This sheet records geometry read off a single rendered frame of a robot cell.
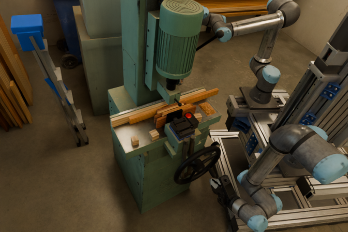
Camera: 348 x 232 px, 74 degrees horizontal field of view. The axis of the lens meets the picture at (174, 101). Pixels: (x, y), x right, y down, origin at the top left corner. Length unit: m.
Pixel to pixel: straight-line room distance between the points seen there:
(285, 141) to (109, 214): 1.45
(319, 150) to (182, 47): 0.62
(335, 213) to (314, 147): 1.38
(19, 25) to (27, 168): 1.20
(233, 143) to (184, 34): 1.44
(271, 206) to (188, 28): 0.84
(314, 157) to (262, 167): 0.26
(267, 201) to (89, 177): 1.44
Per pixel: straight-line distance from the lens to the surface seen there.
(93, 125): 2.46
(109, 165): 2.17
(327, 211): 2.22
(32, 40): 1.62
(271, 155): 1.03
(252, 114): 1.76
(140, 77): 1.33
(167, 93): 1.19
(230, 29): 1.29
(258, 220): 1.14
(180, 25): 0.93
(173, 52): 0.99
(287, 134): 0.93
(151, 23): 1.10
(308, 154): 0.91
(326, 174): 0.91
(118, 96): 1.55
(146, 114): 1.25
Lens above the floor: 1.87
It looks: 44 degrees down
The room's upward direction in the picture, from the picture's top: 10 degrees clockwise
